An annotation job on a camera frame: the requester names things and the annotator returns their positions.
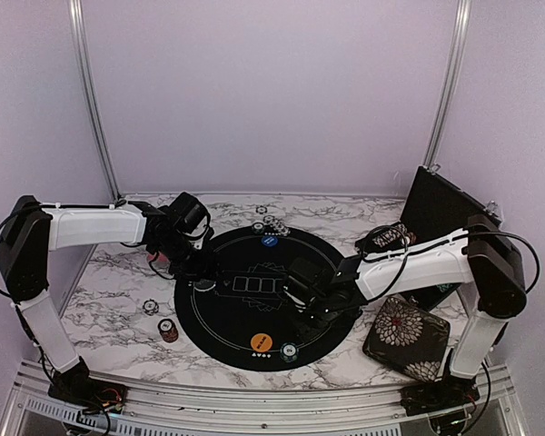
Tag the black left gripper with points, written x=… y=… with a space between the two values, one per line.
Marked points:
x=177 y=272

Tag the blue small blind button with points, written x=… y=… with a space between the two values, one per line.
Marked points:
x=269 y=240

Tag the blue orange chips on marble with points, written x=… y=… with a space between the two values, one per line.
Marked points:
x=275 y=226

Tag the red poker chip stack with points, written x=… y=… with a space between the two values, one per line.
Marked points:
x=168 y=330

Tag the red playing card deck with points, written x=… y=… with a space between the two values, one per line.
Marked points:
x=156 y=260

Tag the orange big blind button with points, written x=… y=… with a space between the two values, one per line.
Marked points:
x=261 y=342

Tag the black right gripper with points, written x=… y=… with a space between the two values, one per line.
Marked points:
x=336 y=319

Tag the green fifty poker chip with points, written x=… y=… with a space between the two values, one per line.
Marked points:
x=257 y=228

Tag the silver dealer button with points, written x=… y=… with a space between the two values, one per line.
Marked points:
x=204 y=285

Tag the black poker chip case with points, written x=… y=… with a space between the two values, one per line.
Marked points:
x=434 y=207

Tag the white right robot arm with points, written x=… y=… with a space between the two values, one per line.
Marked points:
x=477 y=253

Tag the round black poker mat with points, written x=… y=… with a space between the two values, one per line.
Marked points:
x=248 y=299

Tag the black white poker chip stack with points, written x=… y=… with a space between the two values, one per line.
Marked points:
x=151 y=307

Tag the floral fabric pouch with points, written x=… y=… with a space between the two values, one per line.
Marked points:
x=408 y=340

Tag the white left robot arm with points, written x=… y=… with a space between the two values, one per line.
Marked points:
x=33 y=232

